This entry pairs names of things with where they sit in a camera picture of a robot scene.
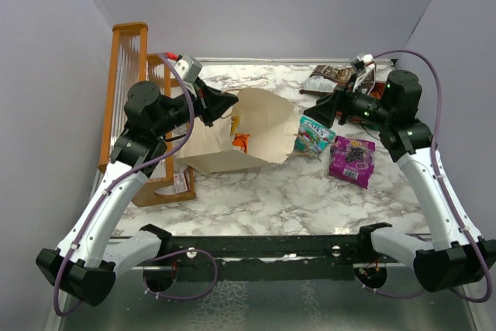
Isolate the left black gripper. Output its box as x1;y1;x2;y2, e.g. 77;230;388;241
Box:
153;75;239;137

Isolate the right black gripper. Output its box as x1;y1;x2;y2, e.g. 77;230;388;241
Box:
305;74;394;128

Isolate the teal snack packet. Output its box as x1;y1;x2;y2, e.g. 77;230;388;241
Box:
294;116;336;158

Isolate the brown snack packet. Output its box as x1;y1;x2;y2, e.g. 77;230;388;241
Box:
299;65;378;96

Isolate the orange snack packet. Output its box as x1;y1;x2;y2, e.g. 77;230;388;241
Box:
232;133;250;153

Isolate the beige paper bag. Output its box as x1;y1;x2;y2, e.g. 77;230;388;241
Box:
177;88;301;175

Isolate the magenta snack packet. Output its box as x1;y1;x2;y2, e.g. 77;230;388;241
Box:
328;136;376;189

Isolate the red snack packet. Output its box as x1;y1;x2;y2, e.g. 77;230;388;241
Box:
347;81;386;123

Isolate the green crisps bag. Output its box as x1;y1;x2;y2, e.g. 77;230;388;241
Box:
360;122;379;132

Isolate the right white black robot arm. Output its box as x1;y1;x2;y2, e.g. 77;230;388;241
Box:
304;70;495;292

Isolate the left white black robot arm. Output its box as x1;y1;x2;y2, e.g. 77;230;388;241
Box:
36;79;238;306

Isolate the red white label card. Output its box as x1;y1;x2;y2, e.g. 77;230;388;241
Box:
174;169;190;194

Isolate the wooden tiered display rack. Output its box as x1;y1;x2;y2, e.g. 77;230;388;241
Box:
98;22;196;207

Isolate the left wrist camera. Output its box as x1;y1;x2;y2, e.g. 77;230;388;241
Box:
174;55;202;95

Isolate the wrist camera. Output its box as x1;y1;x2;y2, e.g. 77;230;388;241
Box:
350;53;376;91
174;55;202;95

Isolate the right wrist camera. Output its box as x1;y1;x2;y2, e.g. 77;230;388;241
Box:
350;53;376;91

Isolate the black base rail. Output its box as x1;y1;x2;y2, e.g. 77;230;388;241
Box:
127;224;404;284

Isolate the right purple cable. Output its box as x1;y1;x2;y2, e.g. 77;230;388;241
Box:
360;50;490;303

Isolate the purple cable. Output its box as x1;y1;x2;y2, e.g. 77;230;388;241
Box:
360;50;490;303
53;51;219;316

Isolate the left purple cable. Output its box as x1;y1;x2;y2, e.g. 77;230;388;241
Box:
53;51;219;316

